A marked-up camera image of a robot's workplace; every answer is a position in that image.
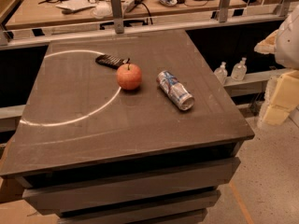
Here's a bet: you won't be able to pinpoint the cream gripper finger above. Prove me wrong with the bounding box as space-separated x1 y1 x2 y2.
254 30 278 54

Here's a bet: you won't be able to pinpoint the silver blue redbull can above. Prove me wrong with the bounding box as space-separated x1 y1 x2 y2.
156 71 194 111

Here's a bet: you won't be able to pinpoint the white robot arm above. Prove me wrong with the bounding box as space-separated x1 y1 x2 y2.
254 6 299 70

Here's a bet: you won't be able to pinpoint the right clear sanitizer bottle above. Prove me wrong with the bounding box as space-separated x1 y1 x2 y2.
231 57 247 81

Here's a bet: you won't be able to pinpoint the clear sanitizer bottle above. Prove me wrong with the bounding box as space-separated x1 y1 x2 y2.
231 57 247 81
214 62 228 84

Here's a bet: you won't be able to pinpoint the left clear sanitizer bottle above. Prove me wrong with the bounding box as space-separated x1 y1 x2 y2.
214 62 228 84

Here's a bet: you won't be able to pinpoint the red apple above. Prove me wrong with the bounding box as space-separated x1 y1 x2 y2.
116 63 142 91

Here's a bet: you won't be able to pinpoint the grey power strip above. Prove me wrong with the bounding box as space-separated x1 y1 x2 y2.
122 0 143 12

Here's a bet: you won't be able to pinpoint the black chocolate bar wrapper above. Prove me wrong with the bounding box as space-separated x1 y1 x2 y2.
95 54 130 69

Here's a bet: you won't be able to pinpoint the grey drawer cabinet table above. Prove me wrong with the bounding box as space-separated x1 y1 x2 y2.
1 31 254 224

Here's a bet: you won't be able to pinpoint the white paper sheets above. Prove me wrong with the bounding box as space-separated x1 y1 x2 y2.
56 0 95 10

